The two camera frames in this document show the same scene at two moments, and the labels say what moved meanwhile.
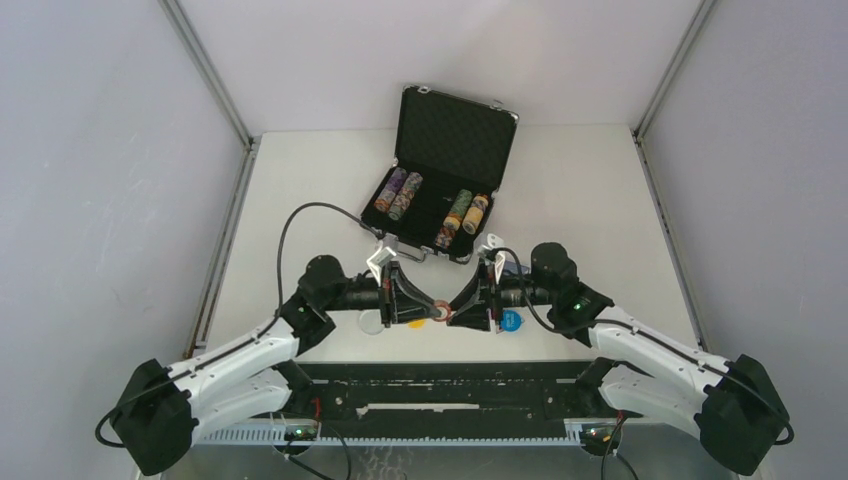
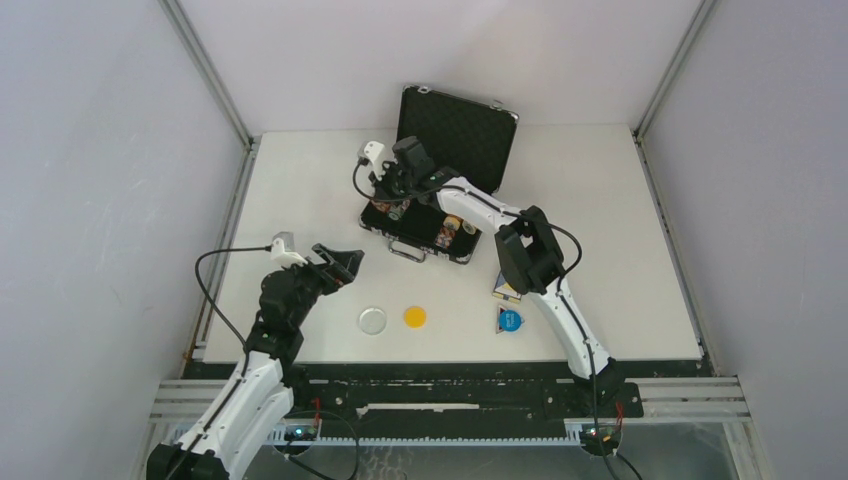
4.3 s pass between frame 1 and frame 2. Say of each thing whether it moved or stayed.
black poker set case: stayed
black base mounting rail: stayed
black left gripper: moved
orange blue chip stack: stayed
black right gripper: moved
